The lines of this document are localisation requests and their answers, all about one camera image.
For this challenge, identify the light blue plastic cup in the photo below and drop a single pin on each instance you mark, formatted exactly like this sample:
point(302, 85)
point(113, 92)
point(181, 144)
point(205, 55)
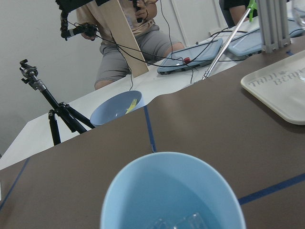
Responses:
point(169, 185)

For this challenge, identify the light wooden board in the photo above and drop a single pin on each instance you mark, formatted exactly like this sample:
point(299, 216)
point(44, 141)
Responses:
point(124, 37)

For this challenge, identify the clear wine glass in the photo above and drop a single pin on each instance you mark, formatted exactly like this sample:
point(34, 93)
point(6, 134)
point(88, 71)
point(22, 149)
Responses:
point(298, 11)

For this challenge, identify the blue bowl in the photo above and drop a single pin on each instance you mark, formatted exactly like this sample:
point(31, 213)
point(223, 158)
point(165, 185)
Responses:
point(115, 107)

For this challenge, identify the cream bear tray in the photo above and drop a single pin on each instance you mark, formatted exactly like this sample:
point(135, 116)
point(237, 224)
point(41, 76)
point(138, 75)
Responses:
point(281, 87)

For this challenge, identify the silver rod with green clip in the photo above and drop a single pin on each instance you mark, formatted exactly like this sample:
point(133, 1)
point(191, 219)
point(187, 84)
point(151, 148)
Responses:
point(248, 12)

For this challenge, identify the black camera tripod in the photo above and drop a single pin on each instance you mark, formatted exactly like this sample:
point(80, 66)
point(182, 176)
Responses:
point(74, 120)

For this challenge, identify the blue teach pendant tablet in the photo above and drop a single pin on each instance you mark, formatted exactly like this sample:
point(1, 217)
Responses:
point(188, 58)

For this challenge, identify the yellow plastic fork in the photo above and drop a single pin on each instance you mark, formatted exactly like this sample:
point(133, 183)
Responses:
point(132, 106)

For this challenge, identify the seated person in beige shirt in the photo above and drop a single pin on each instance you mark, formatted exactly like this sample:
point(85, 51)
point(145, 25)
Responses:
point(153, 43)

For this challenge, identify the aluminium frame post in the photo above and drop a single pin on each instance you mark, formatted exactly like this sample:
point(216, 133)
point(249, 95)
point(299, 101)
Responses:
point(273, 22)

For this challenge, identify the person in black shirt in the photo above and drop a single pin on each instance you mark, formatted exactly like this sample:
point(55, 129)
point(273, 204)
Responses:
point(233, 10)

